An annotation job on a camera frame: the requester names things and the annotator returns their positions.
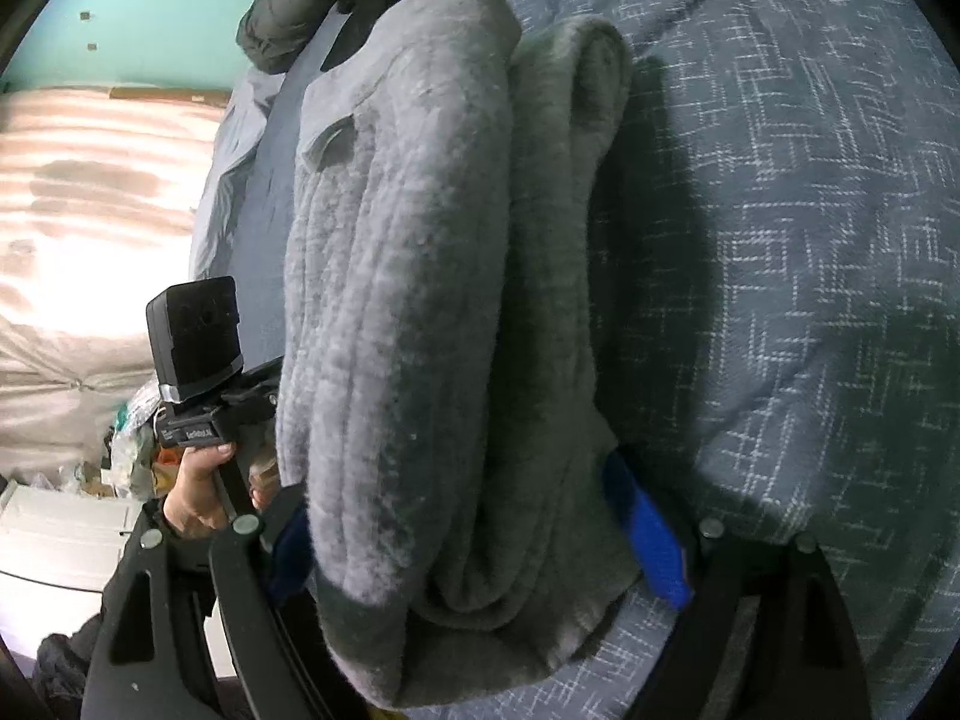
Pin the person's left hand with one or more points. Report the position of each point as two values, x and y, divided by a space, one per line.
191 495

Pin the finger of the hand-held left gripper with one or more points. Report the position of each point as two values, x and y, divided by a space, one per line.
264 388

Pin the pink curtain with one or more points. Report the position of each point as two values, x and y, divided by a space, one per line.
90 240

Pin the clear plastic bag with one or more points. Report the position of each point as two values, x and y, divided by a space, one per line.
139 435

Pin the grey sweater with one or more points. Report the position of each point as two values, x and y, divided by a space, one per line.
420 315

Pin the light grey bed sheet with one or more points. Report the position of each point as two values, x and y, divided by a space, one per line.
240 165

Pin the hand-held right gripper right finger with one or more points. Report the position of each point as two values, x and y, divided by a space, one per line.
652 540

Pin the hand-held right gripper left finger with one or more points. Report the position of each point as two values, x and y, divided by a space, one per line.
291 555

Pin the white cabinet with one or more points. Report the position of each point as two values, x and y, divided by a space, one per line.
60 547

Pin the dark grey rolled duvet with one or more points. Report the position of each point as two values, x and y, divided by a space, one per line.
300 0

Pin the blue patterned bed cover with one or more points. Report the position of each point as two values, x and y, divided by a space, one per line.
787 240

